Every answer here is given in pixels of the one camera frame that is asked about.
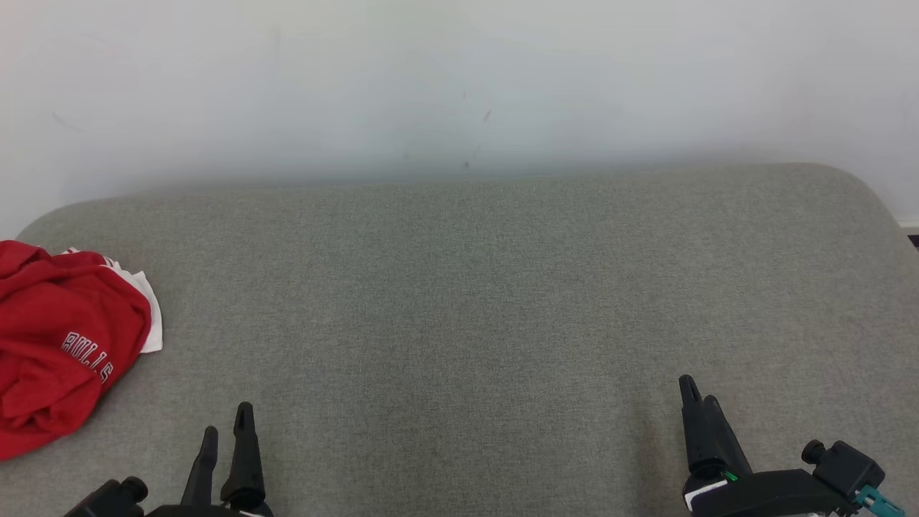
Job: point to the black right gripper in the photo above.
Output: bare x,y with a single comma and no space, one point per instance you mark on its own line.
768,495

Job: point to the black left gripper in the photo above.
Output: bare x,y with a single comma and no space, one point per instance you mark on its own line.
208,512

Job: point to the grey fabric sofa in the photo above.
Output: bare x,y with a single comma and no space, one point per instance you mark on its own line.
459,323

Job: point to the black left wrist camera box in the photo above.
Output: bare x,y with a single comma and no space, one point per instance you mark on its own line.
108,499

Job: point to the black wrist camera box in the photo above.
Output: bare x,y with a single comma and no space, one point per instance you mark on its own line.
108,499
847,467

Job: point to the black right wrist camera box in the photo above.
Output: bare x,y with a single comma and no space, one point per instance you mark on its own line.
847,467

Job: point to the black white wall baseboard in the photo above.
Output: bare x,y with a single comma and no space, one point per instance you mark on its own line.
910,233

